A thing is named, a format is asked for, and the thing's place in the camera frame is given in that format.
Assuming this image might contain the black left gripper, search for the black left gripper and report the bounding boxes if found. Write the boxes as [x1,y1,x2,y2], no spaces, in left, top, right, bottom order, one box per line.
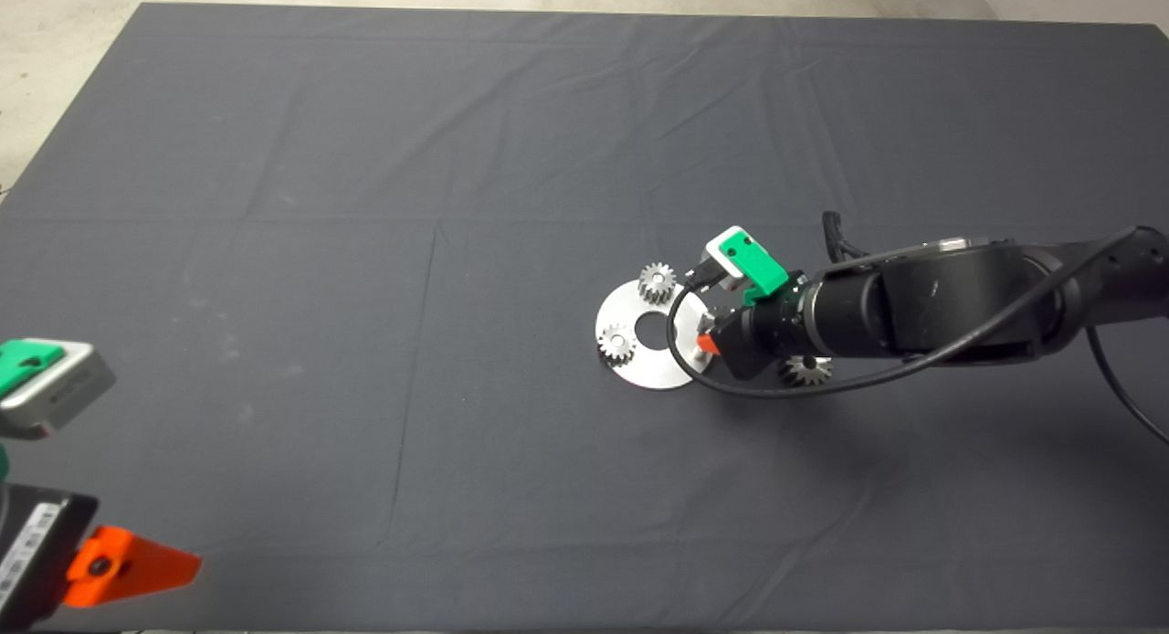
[0,483,203,631]

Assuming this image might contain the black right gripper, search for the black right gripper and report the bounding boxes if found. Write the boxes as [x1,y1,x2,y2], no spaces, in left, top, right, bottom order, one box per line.
[696,282,814,381]

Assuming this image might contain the large steel gear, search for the large steel gear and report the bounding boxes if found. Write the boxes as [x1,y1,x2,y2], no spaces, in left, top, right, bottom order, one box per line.
[778,354,834,388]

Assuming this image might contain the round metal plate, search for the round metal plate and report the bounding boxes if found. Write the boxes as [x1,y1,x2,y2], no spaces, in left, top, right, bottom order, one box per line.
[595,280,718,391]

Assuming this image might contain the dark grey table cloth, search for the dark grey table cloth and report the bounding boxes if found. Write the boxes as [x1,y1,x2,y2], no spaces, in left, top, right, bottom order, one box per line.
[0,2,1169,631]

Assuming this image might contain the black right camera cable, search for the black right camera cable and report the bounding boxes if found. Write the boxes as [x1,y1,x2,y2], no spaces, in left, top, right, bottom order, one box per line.
[667,225,1169,448]

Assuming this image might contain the right wrist camera green mount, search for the right wrist camera green mount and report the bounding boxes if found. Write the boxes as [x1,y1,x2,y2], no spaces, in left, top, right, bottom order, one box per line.
[687,226,790,307]

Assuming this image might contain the wrist camera green mount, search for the wrist camera green mount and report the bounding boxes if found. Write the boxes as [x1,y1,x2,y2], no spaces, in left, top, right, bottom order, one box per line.
[0,337,117,480]
[687,226,790,307]

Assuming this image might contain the left wrist camera green mount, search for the left wrist camera green mount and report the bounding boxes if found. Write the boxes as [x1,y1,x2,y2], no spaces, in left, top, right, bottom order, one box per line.
[0,337,117,480]

